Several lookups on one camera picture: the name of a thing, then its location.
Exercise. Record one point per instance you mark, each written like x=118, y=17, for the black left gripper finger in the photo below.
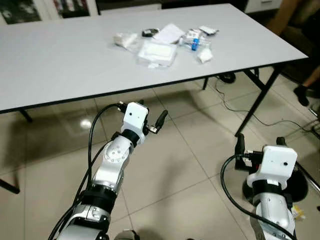
x=140, y=102
x=162, y=118

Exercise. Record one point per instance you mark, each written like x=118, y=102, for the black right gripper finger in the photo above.
x=281, y=142
x=240, y=144

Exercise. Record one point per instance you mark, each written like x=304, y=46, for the white plastic food tray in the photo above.
x=157, y=52

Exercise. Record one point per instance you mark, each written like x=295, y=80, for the white tissue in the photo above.
x=205, y=56

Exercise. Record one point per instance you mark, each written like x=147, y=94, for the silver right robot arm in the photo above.
x=272, y=215

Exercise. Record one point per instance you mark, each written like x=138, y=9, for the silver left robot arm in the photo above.
x=112, y=160

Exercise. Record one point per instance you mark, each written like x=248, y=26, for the black round rubbish bin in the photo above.
x=299, y=185

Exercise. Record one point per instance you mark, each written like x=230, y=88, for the seated person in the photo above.
x=301, y=95

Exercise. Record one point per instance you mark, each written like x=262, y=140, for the clear bag with tissue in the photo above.
x=125, y=40

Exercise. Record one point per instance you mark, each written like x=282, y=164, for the black round floor object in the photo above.
x=227, y=77

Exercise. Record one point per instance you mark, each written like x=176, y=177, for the small black item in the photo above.
x=149, y=33

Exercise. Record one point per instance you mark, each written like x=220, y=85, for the yellow packet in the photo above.
x=299, y=213

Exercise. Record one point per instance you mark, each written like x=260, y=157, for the white paper sheet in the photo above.
x=169, y=34

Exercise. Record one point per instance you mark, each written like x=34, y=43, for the clear bottle with blue label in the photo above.
x=195, y=41

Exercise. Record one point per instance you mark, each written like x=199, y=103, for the white table with black legs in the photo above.
x=60, y=60

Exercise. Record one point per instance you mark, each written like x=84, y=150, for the robot left leg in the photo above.
x=127, y=235

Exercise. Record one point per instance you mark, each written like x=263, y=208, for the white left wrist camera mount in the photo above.
x=135, y=117

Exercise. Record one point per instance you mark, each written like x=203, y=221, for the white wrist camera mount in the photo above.
x=135, y=117
x=275, y=162

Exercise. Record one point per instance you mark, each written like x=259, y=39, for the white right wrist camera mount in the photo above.
x=275, y=162

